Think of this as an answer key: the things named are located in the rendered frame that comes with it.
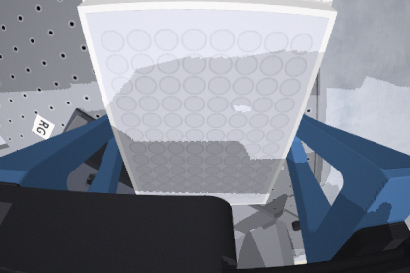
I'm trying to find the dark grey flat plate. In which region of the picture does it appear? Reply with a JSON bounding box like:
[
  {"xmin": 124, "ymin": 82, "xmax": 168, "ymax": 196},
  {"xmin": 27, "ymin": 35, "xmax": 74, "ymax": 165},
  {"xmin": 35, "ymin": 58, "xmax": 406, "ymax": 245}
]
[{"xmin": 62, "ymin": 108, "xmax": 136, "ymax": 194}]

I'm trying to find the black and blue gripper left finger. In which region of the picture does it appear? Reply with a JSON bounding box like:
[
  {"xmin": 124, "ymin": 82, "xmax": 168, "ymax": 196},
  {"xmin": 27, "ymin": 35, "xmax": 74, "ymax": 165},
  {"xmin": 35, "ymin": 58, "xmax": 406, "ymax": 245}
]
[{"xmin": 0, "ymin": 115, "xmax": 123, "ymax": 194}]

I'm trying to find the white well plate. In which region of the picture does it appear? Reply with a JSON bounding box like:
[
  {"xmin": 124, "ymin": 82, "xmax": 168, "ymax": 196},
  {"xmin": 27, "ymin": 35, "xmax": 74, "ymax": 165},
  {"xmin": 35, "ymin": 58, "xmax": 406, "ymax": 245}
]
[{"xmin": 77, "ymin": 0, "xmax": 337, "ymax": 205}]

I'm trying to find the grey flat base plate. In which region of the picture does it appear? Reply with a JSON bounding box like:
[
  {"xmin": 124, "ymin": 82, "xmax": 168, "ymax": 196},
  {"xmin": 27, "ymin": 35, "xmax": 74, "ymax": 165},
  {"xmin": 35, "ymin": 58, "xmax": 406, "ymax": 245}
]
[{"xmin": 0, "ymin": 0, "xmax": 298, "ymax": 216}]

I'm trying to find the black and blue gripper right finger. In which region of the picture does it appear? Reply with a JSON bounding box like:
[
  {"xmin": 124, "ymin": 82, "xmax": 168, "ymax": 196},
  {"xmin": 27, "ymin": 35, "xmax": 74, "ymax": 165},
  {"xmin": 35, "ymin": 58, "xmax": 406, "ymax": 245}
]
[{"xmin": 286, "ymin": 114, "xmax": 410, "ymax": 263}]

